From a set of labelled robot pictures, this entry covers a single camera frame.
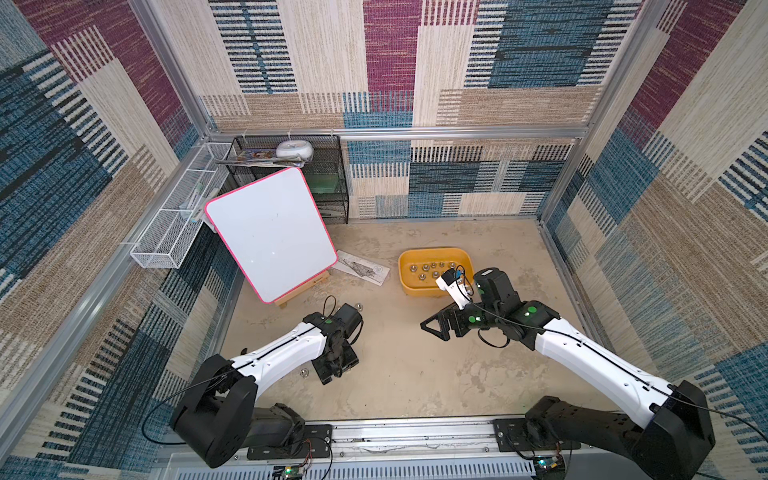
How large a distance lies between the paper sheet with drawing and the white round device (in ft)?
1.16

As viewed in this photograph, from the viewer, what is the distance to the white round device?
896mm

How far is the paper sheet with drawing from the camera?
3.47 feet
